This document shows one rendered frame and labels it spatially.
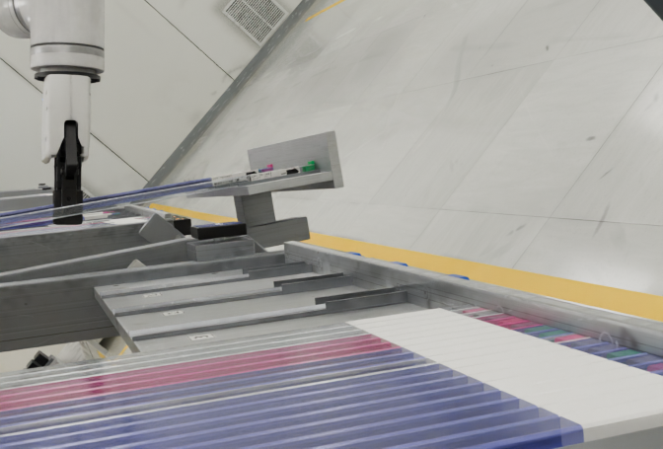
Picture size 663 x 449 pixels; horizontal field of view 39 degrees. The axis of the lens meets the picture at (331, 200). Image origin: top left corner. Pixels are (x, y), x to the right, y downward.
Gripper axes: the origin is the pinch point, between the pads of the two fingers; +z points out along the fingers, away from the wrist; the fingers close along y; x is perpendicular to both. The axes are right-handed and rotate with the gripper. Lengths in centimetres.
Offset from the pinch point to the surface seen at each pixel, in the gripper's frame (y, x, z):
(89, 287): 22.2, 0.3, 7.7
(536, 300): 71, 19, 5
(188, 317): 47.2, 4.9, 8.0
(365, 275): 45.9, 19.0, 5.5
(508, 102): -144, 145, -33
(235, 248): 22.7, 14.5, 4.2
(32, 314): 22.0, -4.8, 10.0
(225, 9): -708, 190, -180
